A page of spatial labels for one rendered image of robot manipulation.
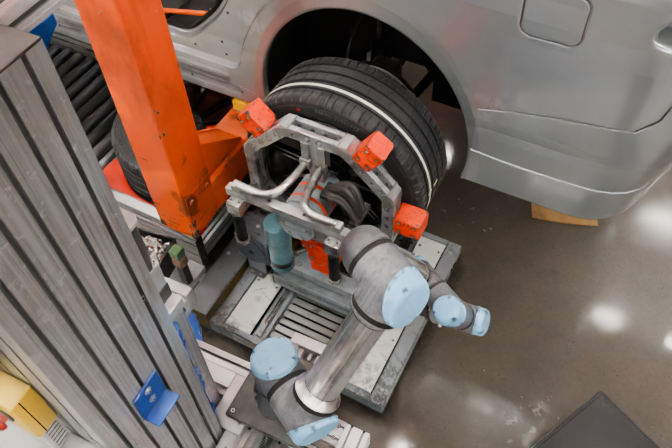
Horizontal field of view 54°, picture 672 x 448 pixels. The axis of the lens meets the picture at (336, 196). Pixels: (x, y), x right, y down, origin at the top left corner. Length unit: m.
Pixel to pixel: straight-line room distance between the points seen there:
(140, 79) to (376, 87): 0.69
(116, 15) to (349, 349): 1.04
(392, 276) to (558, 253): 1.90
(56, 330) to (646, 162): 1.64
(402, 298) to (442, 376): 1.47
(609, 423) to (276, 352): 1.24
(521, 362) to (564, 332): 0.24
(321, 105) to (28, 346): 1.19
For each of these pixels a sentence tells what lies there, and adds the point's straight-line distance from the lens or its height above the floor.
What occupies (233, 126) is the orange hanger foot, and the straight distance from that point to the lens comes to 2.66.
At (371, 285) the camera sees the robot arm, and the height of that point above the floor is 1.36.
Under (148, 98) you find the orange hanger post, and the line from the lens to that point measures 2.02.
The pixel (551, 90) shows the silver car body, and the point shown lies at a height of 1.24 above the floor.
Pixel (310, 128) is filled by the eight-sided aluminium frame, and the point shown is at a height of 1.10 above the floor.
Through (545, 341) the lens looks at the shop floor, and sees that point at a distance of 2.91.
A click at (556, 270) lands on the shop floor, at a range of 3.11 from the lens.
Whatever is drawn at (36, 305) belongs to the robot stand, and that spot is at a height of 1.70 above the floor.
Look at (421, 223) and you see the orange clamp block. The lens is 2.04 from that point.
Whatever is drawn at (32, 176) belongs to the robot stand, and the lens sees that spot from 0.93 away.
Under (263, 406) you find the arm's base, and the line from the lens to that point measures 1.78.
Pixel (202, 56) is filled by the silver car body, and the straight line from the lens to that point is 2.64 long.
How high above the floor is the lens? 2.50
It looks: 50 degrees down
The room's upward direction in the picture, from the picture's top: 3 degrees counter-clockwise
